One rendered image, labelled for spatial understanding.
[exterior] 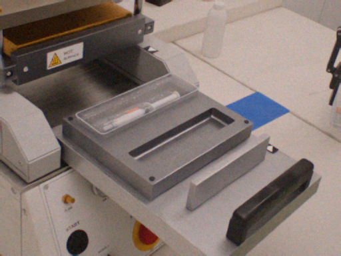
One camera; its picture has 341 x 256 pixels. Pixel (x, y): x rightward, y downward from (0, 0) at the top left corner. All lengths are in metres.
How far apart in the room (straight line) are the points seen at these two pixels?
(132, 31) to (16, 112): 0.23
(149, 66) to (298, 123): 0.47
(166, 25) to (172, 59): 0.59
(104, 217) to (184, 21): 0.81
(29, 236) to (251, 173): 0.30
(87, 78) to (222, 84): 0.47
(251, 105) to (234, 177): 0.59
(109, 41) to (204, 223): 0.33
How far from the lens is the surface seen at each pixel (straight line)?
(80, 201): 0.78
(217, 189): 0.68
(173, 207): 0.66
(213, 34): 1.41
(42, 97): 0.89
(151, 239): 0.87
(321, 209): 1.05
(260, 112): 1.26
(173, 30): 1.47
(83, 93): 0.90
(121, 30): 0.85
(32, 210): 0.75
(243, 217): 0.61
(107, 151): 0.68
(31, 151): 0.72
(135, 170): 0.66
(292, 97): 1.35
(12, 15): 0.73
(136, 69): 0.93
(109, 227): 0.82
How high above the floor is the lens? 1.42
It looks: 31 degrees down
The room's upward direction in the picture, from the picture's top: 10 degrees clockwise
